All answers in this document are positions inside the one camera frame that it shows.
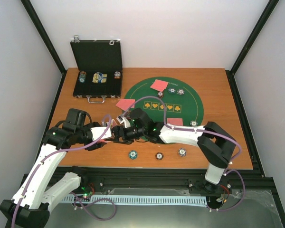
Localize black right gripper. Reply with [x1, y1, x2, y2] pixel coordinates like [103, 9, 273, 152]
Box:
[105, 125, 146, 145]

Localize teal poker chip stack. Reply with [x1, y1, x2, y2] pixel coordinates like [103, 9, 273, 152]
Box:
[129, 150, 138, 160]

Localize red card being drawn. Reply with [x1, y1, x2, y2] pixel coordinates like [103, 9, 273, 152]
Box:
[115, 99, 128, 111]

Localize brown poker chip stack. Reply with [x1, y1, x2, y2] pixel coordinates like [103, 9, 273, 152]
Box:
[155, 152, 163, 160]

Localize red card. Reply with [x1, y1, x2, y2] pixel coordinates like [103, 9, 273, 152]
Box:
[123, 99, 135, 109]
[160, 80, 168, 90]
[167, 118, 183, 126]

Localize purple poker chip stack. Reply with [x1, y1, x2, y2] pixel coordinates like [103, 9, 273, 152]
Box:
[178, 148, 187, 157]

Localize red playing card deck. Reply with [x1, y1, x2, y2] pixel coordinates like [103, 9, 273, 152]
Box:
[98, 140, 111, 143]

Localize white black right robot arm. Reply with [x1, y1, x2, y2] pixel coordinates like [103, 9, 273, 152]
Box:
[111, 108, 237, 185]

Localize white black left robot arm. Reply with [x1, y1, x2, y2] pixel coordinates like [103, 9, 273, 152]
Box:
[0, 109, 112, 228]

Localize yellow red card box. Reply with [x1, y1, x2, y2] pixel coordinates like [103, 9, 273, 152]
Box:
[110, 119, 117, 129]

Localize round green poker mat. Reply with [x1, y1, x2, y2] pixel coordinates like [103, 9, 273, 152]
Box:
[125, 76, 204, 126]

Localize purple chips in case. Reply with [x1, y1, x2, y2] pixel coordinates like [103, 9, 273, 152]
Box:
[114, 71, 122, 79]

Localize card deck in case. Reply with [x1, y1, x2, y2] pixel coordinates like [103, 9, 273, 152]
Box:
[92, 72, 107, 83]

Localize teal chips in case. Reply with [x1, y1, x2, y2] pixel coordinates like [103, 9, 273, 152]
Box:
[78, 71, 86, 83]

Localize open black poker case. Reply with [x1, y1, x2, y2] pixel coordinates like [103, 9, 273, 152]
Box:
[70, 36, 123, 104]

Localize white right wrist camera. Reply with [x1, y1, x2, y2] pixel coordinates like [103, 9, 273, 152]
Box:
[116, 115, 131, 128]

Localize light blue slotted cable duct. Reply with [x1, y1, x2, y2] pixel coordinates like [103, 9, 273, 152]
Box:
[61, 194, 208, 206]

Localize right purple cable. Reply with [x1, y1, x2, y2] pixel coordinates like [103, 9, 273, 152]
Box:
[120, 96, 246, 212]

